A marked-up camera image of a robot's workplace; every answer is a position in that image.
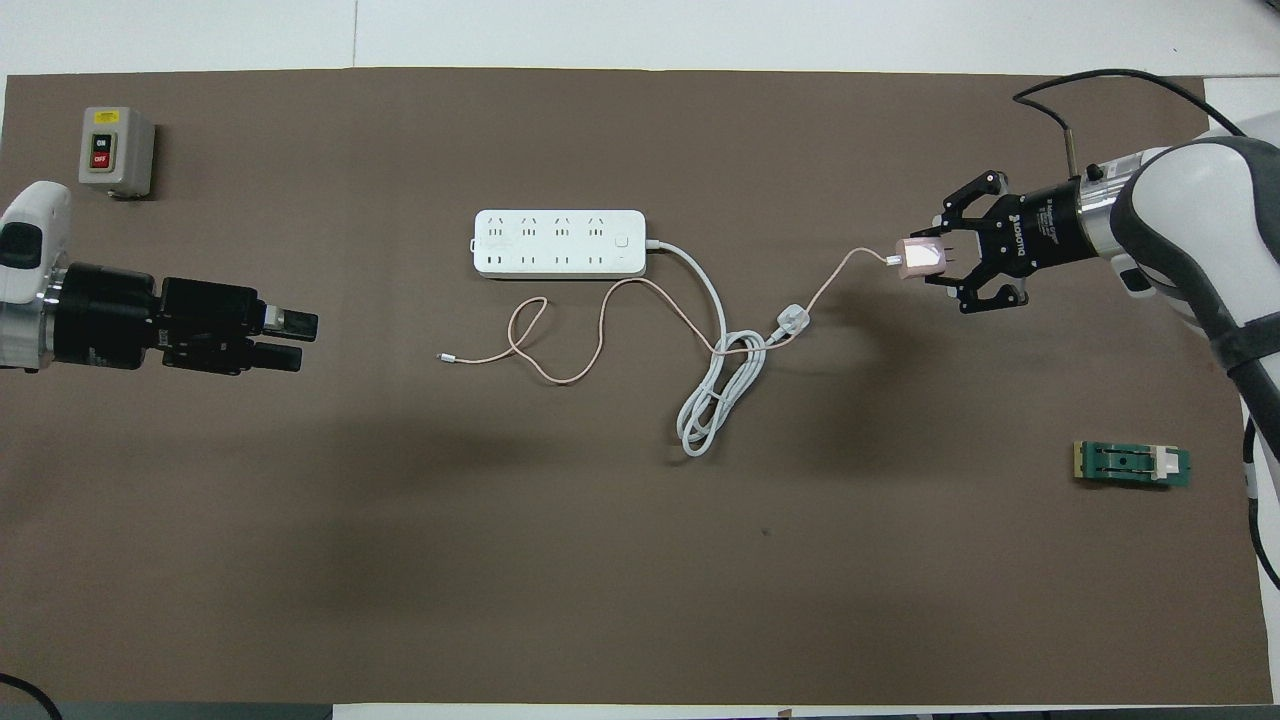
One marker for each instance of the green circuit board fixture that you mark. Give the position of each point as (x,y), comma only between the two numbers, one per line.
(1125,463)

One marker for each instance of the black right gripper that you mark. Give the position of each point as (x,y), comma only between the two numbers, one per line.
(1040,232)

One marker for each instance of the white power strip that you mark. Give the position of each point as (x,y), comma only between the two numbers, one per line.
(560,243)

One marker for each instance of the brown table mat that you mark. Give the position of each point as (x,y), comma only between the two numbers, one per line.
(400,550)

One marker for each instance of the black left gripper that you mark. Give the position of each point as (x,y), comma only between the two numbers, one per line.
(200,325)

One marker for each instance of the pink USB charger adapter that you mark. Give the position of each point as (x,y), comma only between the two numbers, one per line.
(920,258)

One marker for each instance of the grey on-off switch box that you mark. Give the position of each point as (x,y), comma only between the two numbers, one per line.
(115,150)

